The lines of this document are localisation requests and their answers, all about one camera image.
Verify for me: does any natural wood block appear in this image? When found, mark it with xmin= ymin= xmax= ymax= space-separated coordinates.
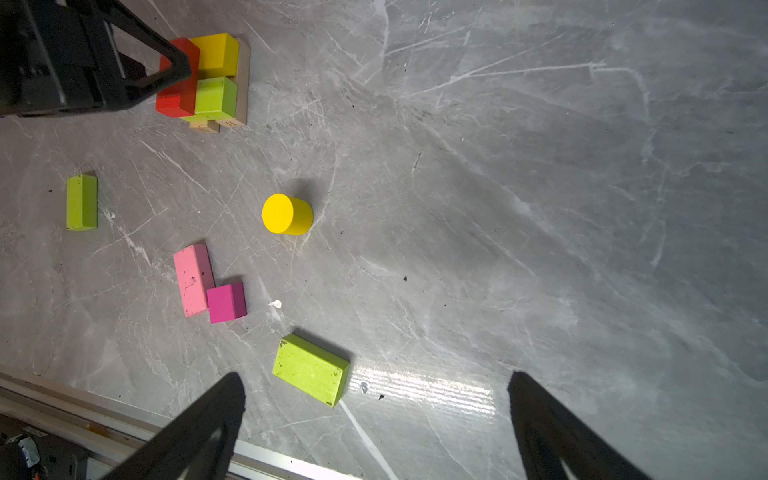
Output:
xmin=217 ymin=38 xmax=251 ymax=128
xmin=189 ymin=120 xmax=221 ymax=134

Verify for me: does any yellow cylinder block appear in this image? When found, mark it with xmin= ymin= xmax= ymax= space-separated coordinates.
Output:
xmin=262 ymin=193 xmax=314 ymax=236

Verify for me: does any aluminium front rail frame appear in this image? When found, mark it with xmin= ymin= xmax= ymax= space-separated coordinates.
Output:
xmin=1 ymin=366 xmax=349 ymax=479

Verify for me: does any magenta small cube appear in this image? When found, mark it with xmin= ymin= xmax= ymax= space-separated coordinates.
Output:
xmin=206 ymin=282 xmax=247 ymax=324

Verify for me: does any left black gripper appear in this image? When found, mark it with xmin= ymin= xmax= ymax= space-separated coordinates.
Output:
xmin=1 ymin=1 xmax=191 ymax=117

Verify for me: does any lime green block front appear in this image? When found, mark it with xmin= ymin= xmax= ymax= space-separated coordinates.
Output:
xmin=273 ymin=334 xmax=350 ymax=407

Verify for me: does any red rectangular block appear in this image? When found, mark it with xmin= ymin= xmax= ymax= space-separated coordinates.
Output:
xmin=155 ymin=37 xmax=202 ymax=119

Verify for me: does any yellow rectangular block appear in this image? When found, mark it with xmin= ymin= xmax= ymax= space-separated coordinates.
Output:
xmin=191 ymin=33 xmax=240 ymax=79

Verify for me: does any lime green block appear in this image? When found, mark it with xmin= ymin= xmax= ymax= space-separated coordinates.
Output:
xmin=183 ymin=77 xmax=238 ymax=122
xmin=273 ymin=334 xmax=350 ymax=407
xmin=66 ymin=174 xmax=98 ymax=231

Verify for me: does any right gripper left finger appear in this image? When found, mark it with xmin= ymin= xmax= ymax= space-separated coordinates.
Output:
xmin=106 ymin=372 xmax=246 ymax=479

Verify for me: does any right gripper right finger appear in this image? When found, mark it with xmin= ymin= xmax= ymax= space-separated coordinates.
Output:
xmin=508 ymin=371 xmax=648 ymax=479

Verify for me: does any pink rectangular block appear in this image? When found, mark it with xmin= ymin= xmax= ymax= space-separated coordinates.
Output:
xmin=173 ymin=243 xmax=215 ymax=317

